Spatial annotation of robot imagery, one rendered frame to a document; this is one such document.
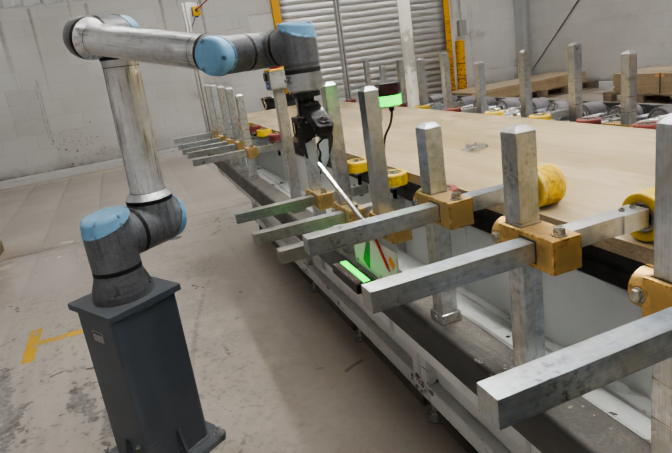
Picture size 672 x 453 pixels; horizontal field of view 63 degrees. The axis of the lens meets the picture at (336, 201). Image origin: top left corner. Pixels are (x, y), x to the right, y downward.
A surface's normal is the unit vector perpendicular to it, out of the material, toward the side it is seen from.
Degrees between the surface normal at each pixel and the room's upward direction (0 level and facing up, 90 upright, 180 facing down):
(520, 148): 90
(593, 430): 0
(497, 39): 90
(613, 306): 90
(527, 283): 90
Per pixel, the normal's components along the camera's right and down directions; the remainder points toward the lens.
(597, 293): -0.92, 0.22
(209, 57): -0.44, 0.31
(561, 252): 0.36, 0.20
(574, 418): -0.14, -0.95
